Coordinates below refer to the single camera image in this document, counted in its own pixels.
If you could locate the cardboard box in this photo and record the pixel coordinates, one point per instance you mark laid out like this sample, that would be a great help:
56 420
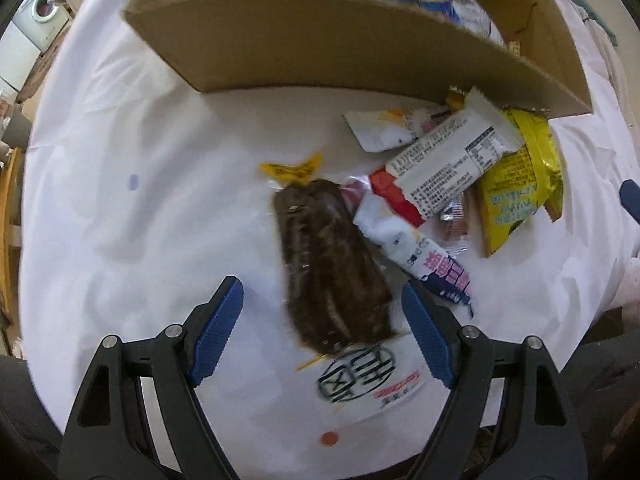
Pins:
325 50

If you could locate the small white orange packet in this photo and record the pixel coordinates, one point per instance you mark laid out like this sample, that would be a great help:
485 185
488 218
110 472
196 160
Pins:
380 130

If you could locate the beige striped snack bar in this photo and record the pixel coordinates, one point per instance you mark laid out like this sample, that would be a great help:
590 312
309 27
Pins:
515 46

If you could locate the beige knitted blanket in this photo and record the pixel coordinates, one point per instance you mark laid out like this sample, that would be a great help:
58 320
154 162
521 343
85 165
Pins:
610 50

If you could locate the white red-ended snack bar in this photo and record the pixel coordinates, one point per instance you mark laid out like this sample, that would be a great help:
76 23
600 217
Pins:
450 160

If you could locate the small clear brown packet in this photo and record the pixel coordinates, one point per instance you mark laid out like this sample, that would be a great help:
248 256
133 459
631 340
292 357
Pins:
452 225

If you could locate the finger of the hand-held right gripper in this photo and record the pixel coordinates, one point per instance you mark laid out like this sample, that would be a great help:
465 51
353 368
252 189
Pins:
632 200

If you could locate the brown door mat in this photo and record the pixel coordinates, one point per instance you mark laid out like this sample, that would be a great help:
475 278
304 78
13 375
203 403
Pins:
42 67

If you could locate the dark brown snack packet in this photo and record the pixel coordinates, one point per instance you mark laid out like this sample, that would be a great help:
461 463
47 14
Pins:
330 270

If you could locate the wooden frame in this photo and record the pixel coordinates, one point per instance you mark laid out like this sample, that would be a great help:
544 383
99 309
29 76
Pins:
10 235

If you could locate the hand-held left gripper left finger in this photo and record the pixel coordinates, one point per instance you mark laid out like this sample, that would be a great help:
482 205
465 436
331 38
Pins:
220 330

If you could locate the grey cloth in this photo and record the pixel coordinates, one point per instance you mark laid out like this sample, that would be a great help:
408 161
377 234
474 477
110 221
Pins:
605 400

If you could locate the white base cabinet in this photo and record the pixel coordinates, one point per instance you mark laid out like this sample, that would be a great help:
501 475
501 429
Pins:
17 60

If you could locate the white pink snack packet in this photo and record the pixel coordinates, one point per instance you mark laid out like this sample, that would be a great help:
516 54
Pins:
435 265

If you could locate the grey bin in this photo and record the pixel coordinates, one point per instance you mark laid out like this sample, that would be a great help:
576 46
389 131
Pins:
16 127

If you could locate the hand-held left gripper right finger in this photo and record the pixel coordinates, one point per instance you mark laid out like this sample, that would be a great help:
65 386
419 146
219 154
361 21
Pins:
430 340

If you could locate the white washing machine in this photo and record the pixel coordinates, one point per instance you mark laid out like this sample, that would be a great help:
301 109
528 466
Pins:
42 10

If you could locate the white packet with black symbol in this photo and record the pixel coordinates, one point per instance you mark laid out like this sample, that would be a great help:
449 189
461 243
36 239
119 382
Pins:
360 375

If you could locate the pink dotted blanket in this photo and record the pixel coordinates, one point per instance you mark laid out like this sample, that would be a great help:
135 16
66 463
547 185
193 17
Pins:
631 285

